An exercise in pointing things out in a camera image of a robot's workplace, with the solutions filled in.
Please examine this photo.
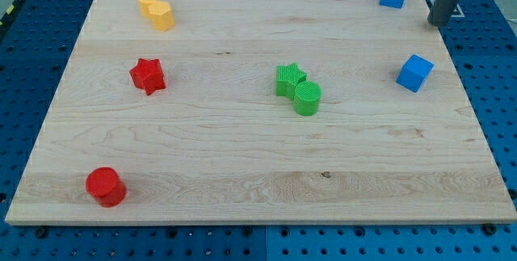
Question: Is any wooden board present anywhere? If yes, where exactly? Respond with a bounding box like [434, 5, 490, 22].
[6, 0, 516, 226]

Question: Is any green star block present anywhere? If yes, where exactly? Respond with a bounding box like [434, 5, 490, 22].
[275, 62, 307, 100]

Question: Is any green cylinder block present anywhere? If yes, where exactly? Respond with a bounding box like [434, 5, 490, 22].
[293, 81, 322, 116]

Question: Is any red star block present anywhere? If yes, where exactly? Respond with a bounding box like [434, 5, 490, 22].
[129, 58, 166, 95]

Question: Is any yellow hexagon block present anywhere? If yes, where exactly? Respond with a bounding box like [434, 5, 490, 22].
[149, 1, 175, 31]

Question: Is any yellow heart block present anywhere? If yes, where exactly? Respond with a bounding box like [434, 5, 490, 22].
[137, 0, 157, 18]

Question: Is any blue cube block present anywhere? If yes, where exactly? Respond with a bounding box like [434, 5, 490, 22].
[396, 54, 435, 93]

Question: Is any red cylinder block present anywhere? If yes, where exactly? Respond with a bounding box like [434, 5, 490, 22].
[85, 167, 127, 208]

